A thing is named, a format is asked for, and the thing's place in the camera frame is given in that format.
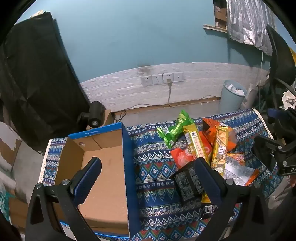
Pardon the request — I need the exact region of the silver foil snack packet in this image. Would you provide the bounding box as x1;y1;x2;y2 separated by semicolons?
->
223;156;260;186

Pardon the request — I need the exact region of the black power cable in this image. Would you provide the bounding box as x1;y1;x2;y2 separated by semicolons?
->
112;110;127;123

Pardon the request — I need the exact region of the yellow snack bar packet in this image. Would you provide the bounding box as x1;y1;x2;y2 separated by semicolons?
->
210;125;229;179

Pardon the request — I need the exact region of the white peeling door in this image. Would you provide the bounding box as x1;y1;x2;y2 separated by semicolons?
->
0;122;23;183

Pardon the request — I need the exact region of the black cloth backdrop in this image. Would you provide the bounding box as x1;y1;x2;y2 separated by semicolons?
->
0;11;91;152

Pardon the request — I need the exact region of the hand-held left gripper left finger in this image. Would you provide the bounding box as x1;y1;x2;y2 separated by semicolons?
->
25;157;102;241

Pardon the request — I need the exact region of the orange red snack packet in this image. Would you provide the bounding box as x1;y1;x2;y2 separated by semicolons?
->
171;137;213;170

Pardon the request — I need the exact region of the dark brown snack bar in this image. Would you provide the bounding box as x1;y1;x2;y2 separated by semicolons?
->
201;204;218;219

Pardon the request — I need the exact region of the white pipe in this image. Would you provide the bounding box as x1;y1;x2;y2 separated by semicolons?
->
245;84;258;110

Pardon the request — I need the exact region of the green snack packet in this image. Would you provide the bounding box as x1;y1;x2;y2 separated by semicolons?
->
156;125;186;149
176;110;195;131

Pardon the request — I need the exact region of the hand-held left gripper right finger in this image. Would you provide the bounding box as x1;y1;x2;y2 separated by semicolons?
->
194;158;274;241

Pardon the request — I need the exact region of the teal plastic bag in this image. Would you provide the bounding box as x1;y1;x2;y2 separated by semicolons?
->
0;185;11;222

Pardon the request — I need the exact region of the blue cardboard box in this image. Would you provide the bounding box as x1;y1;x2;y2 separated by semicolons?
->
54;122;142;240

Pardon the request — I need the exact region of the silver foil curtain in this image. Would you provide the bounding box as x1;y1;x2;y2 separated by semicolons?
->
226;0;276;56

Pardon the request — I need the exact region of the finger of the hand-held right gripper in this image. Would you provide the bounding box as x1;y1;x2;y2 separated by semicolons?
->
267;107;296;139
250;135;284;173

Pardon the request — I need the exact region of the orange black snack packet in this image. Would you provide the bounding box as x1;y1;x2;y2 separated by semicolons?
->
202;117;238;154

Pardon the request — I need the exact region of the light blue trash bin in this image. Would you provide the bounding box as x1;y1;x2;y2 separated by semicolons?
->
219;80;248;114

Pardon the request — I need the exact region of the small orange snack packet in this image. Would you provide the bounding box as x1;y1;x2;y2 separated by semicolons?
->
227;152;245;166

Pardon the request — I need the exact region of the long gold snack packet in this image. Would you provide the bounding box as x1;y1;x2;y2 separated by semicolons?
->
183;124;212;166

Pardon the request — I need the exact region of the grey plug cable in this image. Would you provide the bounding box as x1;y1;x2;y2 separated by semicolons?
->
166;79;176;108

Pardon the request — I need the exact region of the brown cardboard carton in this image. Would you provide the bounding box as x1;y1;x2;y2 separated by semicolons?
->
9;196;29;229

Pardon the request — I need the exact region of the patterned blue tablecloth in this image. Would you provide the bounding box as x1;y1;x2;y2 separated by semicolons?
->
42;108;281;241

